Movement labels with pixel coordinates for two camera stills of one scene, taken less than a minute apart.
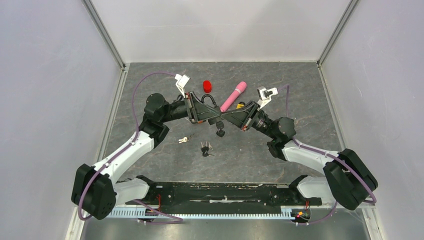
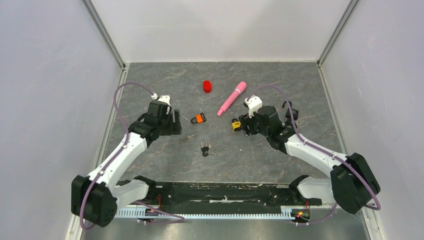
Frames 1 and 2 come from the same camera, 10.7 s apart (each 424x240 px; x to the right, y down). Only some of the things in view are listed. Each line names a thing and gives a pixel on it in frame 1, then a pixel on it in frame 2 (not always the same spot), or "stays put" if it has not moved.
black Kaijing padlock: (213, 120) to (295, 112)
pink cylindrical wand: (240, 87) stays put
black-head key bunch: (205, 149) stays put
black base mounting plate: (221, 193) stays put
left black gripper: (196, 110) to (175, 128)
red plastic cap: (207, 86) stays put
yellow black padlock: (240, 105) to (236, 124)
